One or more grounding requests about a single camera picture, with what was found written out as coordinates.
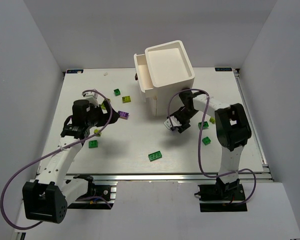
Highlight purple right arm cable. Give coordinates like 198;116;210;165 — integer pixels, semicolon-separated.
166;87;257;205

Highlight small lime lego brick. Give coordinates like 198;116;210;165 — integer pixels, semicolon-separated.
93;129;101;137
209;117;216;124

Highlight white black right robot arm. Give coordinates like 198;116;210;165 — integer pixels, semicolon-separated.
164;88;252;188

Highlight blue corner label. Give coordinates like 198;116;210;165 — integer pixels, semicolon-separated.
214;67;233;72
66;69;84;74

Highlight green 2x3 lego brick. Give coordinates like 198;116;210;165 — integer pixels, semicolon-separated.
88;140;99;149
198;121;209;130

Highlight dark green 2x2 lego brick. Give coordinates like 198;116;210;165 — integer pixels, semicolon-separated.
113;88;121;97

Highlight blue right corner label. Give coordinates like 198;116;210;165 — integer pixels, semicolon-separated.
214;67;233;72

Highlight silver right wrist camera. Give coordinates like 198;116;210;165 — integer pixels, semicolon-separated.
163;116;182;131

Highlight small purple lego brick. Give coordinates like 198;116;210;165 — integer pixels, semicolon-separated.
117;110;129;120

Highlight lime 2x2 lego brick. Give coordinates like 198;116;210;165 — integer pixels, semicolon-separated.
122;95;131;104

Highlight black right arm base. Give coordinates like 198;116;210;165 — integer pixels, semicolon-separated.
194;184;248;213

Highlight white drawer cabinet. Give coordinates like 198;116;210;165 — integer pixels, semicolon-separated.
139;40;195;117

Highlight blue left corner label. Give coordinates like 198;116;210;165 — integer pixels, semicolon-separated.
66;69;84;74

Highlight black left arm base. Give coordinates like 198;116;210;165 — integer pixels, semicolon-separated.
62;174;116;210

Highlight lime 2x4 lego brick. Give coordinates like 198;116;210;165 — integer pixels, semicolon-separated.
100;100;111;111

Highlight green 2x4 lego brick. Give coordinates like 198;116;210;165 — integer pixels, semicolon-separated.
148;151;163;162

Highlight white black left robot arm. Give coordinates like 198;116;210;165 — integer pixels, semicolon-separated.
22;99;120;224

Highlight aluminium table frame rail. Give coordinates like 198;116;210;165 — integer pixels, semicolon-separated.
232;68;275;182

